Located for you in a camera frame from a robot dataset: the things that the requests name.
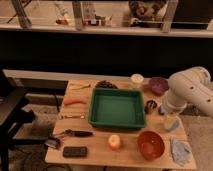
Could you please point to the small metal clip tool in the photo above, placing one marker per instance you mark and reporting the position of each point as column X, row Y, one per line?
column 53, row 142

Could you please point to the white lidded cup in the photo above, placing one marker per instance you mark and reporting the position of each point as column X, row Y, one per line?
column 137, row 80

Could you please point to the small dark round object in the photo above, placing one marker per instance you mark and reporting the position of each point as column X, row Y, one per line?
column 150, row 106

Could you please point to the blue cup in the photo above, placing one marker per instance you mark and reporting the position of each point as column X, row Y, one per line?
column 170, row 123

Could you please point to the blue crumpled cloth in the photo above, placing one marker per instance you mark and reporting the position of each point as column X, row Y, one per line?
column 180, row 152

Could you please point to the green plastic tray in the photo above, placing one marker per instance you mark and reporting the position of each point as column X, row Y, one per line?
column 117, row 108

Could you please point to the purple bowl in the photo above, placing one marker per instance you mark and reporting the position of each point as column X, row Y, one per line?
column 158, row 85

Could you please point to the orange carrot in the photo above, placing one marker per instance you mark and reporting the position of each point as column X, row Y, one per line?
column 73, row 101

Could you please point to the red bowl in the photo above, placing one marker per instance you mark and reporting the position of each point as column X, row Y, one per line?
column 150, row 145

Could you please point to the yellow apple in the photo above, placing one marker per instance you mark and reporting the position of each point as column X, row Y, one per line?
column 114, row 142

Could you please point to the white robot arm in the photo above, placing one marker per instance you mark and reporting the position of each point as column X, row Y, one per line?
column 188, row 86

